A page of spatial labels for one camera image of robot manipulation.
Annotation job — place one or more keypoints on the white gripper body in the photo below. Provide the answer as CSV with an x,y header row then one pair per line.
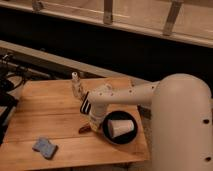
x,y
97,113

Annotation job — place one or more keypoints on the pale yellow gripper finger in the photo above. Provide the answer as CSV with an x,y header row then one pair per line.
x,y
94,126

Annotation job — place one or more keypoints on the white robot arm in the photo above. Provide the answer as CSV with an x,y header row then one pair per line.
x,y
181,114

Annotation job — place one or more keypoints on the white paper cup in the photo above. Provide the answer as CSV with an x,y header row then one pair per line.
x,y
120,127

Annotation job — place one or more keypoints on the clear plastic bottle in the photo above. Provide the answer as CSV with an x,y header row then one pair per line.
x,y
77,87

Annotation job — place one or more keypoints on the black round plate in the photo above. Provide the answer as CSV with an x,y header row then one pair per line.
x,y
122,139

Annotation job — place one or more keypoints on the blue sponge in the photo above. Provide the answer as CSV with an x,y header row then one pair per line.
x,y
45,148

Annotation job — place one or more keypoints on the black equipment with cables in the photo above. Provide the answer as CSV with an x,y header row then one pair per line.
x,y
6,100

